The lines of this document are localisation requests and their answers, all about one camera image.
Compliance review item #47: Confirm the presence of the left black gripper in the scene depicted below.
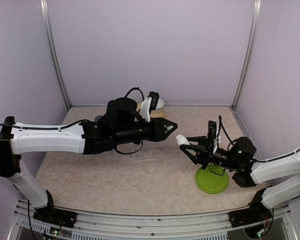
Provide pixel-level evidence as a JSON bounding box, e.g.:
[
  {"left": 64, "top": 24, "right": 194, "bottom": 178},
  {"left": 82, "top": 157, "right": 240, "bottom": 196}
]
[{"left": 113, "top": 117, "right": 178, "bottom": 146}]

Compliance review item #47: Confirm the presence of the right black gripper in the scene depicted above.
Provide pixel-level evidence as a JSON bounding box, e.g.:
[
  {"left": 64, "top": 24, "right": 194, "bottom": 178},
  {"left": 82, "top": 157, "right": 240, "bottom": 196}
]
[{"left": 179, "top": 136, "right": 240, "bottom": 172}]

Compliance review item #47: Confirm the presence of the small white pill bottle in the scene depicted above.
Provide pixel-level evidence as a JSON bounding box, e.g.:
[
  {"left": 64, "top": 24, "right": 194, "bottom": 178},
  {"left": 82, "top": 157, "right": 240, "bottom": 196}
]
[{"left": 175, "top": 134, "right": 190, "bottom": 146}]

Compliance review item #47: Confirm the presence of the clear plastic pill organizer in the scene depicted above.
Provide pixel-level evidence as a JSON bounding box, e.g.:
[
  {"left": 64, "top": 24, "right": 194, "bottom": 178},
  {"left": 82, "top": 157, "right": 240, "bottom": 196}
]
[{"left": 131, "top": 146, "right": 160, "bottom": 163}]

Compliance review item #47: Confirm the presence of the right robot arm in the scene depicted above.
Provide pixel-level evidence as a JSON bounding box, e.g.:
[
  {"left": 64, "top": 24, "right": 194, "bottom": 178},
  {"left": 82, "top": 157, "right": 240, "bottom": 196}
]
[{"left": 175, "top": 134, "right": 300, "bottom": 222}]

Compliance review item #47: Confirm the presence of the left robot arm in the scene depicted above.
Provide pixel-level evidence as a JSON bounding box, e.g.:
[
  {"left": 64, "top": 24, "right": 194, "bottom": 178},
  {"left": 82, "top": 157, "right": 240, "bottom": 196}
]
[{"left": 0, "top": 97, "right": 178, "bottom": 223}]

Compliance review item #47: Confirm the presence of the beige round plate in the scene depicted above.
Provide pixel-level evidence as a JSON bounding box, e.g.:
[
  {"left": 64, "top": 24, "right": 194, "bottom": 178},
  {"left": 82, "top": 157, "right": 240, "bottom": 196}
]
[{"left": 150, "top": 108, "right": 165, "bottom": 118}]

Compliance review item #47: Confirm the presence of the white ceramic bowl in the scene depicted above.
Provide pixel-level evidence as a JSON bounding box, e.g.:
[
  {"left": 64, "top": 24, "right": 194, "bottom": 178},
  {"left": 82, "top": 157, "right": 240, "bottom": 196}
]
[{"left": 155, "top": 98, "right": 165, "bottom": 113}]

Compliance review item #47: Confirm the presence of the green round plate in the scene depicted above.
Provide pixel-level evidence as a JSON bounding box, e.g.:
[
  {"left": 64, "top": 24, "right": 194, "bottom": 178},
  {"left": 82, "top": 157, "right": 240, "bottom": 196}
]
[{"left": 195, "top": 163, "right": 229, "bottom": 194}]

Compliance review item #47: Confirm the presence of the orange pill bottle grey cap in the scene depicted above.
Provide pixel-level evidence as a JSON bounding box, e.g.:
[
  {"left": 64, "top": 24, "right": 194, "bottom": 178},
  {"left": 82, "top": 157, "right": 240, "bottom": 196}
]
[{"left": 94, "top": 115, "right": 104, "bottom": 123}]

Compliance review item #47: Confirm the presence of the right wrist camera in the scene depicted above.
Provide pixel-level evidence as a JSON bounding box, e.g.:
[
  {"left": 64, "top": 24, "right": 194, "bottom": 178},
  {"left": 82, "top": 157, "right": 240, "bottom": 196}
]
[{"left": 206, "top": 120, "right": 221, "bottom": 154}]

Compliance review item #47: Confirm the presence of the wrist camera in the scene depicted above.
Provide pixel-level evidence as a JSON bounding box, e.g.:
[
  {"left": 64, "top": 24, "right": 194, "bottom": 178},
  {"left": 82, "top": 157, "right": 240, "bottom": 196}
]
[
  {"left": 206, "top": 120, "right": 221, "bottom": 154},
  {"left": 138, "top": 91, "right": 160, "bottom": 122}
]

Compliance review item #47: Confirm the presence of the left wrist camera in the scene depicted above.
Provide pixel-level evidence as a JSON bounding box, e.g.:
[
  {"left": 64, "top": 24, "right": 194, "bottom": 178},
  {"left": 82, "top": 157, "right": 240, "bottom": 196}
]
[{"left": 138, "top": 91, "right": 160, "bottom": 122}]

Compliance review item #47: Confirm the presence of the front aluminium rail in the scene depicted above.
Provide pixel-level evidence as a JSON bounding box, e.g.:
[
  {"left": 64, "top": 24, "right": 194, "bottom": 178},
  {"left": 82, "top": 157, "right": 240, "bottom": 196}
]
[{"left": 8, "top": 198, "right": 295, "bottom": 240}]

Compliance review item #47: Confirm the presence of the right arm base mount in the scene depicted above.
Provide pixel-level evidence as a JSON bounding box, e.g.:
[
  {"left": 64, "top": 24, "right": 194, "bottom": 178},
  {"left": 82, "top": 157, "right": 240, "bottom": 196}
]
[{"left": 228, "top": 188, "right": 274, "bottom": 228}]

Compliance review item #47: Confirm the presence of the right aluminium frame post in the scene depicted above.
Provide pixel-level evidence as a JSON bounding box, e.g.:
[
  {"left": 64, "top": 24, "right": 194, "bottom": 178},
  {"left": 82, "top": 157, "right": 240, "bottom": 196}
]
[{"left": 231, "top": 0, "right": 262, "bottom": 112}]

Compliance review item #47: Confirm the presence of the aluminium frame post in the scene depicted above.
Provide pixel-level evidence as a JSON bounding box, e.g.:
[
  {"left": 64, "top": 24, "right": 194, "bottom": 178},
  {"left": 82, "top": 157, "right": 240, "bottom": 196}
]
[
  {"left": 40, "top": 0, "right": 72, "bottom": 111},
  {"left": 231, "top": 0, "right": 262, "bottom": 112}
]

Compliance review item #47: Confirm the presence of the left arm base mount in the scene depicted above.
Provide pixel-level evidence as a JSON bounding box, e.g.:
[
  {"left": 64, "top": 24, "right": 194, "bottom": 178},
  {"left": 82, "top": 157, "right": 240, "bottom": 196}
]
[{"left": 33, "top": 190, "right": 77, "bottom": 229}]

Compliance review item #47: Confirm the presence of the left aluminium frame post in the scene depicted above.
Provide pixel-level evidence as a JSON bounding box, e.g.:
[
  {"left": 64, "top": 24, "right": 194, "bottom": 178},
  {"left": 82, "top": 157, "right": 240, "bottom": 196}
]
[{"left": 40, "top": 0, "right": 72, "bottom": 111}]

